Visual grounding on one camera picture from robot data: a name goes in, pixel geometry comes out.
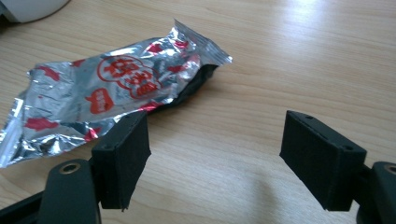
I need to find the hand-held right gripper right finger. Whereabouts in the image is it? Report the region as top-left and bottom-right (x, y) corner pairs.
(278, 109), (368, 213)

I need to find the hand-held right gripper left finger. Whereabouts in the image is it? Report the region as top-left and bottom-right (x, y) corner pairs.
(90, 110), (153, 213)

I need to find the silver foil wrapper red print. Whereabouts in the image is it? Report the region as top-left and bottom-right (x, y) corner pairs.
(0, 19), (233, 169)

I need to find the white pedal bin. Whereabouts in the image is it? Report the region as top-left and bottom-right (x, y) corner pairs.
(0, 0), (71, 24)

